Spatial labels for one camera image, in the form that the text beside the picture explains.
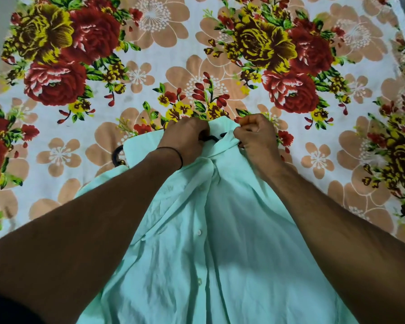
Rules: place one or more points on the person's right forearm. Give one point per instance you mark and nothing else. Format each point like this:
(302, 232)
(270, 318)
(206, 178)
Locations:
(351, 239)

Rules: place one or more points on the black plastic hanger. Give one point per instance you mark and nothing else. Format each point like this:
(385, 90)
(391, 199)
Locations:
(114, 155)

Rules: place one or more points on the person's left forearm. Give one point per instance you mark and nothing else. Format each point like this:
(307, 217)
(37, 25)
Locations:
(87, 232)

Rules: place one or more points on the black thread wristband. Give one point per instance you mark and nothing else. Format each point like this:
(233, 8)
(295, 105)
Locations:
(179, 155)

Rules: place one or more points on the floral patterned blanket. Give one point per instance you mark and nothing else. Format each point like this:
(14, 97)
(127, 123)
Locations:
(155, 80)

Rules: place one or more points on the person's right hand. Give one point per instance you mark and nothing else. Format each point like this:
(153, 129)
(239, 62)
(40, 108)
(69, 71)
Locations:
(258, 141)

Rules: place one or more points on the person's left hand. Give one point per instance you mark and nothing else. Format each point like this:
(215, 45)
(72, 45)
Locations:
(184, 138)

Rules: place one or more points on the mint green shirt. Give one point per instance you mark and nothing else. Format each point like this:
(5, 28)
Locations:
(222, 249)

